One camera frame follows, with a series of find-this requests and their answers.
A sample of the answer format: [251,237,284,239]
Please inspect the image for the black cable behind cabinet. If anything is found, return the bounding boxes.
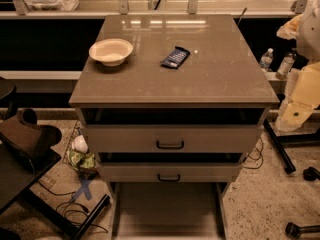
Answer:
[242,136,265,170]

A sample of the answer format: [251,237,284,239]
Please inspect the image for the blue snack bar wrapper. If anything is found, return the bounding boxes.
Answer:
[160,46,190,69]

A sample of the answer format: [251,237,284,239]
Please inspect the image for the bottle with yellow liquid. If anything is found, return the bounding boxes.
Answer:
[275,48,297,80]

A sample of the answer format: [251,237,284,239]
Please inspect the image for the black office chair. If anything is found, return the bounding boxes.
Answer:
[0,77,112,240]

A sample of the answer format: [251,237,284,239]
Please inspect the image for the black floor cable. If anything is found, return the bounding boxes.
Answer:
[36,179,110,234]

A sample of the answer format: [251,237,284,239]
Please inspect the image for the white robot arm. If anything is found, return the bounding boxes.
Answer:
[276,0,320,132]

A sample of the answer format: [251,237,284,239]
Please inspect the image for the black table leg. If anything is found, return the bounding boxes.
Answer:
[263,120,296,174]

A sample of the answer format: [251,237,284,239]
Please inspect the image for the white round object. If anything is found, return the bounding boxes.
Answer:
[71,135,88,153]

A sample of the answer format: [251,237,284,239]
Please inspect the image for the clear water bottle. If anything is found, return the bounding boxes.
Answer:
[259,48,273,72]

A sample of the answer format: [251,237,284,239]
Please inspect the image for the blue tape cross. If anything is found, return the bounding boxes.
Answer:
[72,178,92,200]

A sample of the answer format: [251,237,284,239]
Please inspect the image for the green patterned bag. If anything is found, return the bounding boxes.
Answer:
[67,149,97,174]

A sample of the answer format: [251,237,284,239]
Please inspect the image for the grey drawer cabinet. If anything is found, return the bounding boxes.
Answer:
[68,13,280,240]

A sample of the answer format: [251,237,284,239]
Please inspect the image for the grey drawer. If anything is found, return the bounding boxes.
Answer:
[97,162,241,182]
[81,125,263,153]
[109,183,227,240]

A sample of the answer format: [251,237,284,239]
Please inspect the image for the black caster lower right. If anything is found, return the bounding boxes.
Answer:
[285,222,320,239]

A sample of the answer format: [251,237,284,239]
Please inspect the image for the white bowl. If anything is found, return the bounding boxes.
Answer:
[89,39,133,67]

